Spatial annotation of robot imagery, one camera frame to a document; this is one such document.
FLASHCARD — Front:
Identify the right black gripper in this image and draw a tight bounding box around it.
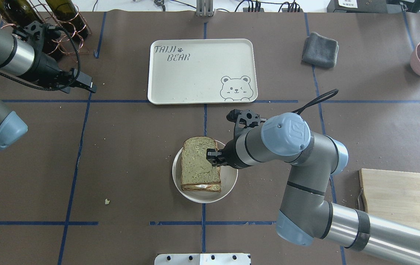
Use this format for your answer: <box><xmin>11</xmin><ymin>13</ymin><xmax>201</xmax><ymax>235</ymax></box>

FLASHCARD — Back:
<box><xmin>206</xmin><ymin>109</ymin><xmax>267</xmax><ymax>168</ymax></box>

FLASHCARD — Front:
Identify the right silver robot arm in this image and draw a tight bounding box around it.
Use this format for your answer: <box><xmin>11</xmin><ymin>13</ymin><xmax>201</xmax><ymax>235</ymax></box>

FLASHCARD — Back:
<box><xmin>206</xmin><ymin>109</ymin><xmax>420</xmax><ymax>265</ymax></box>

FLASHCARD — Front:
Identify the grey folded cloth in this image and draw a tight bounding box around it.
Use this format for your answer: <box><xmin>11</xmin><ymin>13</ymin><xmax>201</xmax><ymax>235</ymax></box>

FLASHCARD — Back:
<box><xmin>301</xmin><ymin>32</ymin><xmax>339</xmax><ymax>68</ymax></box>

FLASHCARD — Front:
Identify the dark wine bottle front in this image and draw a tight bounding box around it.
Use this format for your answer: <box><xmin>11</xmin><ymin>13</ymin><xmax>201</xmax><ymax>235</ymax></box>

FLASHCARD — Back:
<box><xmin>0</xmin><ymin>0</ymin><xmax>63</xmax><ymax>59</ymax></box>

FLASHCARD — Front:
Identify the dark wine bottle back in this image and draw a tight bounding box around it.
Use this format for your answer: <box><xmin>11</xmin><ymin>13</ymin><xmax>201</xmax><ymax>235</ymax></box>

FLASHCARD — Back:
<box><xmin>46</xmin><ymin>0</ymin><xmax>89</xmax><ymax>42</ymax></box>

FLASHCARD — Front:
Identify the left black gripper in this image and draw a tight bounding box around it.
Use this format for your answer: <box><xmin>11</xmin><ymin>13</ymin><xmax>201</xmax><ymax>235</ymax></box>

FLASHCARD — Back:
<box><xmin>13</xmin><ymin>22</ymin><xmax>97</xmax><ymax>93</ymax></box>

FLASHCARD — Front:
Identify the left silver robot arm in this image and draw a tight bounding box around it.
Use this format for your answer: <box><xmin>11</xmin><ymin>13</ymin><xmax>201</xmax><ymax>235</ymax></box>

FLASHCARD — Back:
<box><xmin>0</xmin><ymin>21</ymin><xmax>97</xmax><ymax>151</ymax></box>

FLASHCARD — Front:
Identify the wooden cutting board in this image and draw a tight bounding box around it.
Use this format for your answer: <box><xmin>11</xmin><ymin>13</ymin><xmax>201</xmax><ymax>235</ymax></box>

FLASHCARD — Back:
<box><xmin>359</xmin><ymin>168</ymin><xmax>420</xmax><ymax>230</ymax></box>

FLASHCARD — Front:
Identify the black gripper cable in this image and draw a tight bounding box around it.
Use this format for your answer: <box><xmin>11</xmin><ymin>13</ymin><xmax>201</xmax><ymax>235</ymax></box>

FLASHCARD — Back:
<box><xmin>292</xmin><ymin>88</ymin><xmax>339</xmax><ymax>115</ymax></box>

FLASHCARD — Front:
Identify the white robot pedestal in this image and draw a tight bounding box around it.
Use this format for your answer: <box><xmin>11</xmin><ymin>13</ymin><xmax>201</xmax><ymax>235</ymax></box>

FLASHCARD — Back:
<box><xmin>154</xmin><ymin>253</ymin><xmax>252</xmax><ymax>265</ymax></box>

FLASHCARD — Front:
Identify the white bear tray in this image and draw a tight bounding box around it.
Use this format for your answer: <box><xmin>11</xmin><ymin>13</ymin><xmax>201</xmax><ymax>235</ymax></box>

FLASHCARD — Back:
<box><xmin>147</xmin><ymin>39</ymin><xmax>258</xmax><ymax>105</ymax></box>

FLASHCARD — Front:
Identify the dark wine bottle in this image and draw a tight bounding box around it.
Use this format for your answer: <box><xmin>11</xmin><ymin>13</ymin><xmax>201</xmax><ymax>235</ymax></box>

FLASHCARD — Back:
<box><xmin>46</xmin><ymin>0</ymin><xmax>89</xmax><ymax>42</ymax></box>
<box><xmin>0</xmin><ymin>0</ymin><xmax>63</xmax><ymax>59</ymax></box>

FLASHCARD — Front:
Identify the aluminium frame post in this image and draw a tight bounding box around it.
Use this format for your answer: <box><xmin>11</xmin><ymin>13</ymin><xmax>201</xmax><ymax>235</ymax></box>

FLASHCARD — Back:
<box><xmin>196</xmin><ymin>0</ymin><xmax>215</xmax><ymax>17</ymax></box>

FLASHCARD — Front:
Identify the copper wire bottle rack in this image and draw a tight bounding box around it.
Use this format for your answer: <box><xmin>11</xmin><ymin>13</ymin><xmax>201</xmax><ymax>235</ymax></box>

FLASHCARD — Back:
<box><xmin>0</xmin><ymin>0</ymin><xmax>91</xmax><ymax>58</ymax></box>

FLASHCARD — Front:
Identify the white round plate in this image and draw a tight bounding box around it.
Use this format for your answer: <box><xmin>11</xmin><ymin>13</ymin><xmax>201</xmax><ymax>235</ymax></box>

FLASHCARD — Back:
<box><xmin>172</xmin><ymin>136</ymin><xmax>238</xmax><ymax>203</ymax></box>

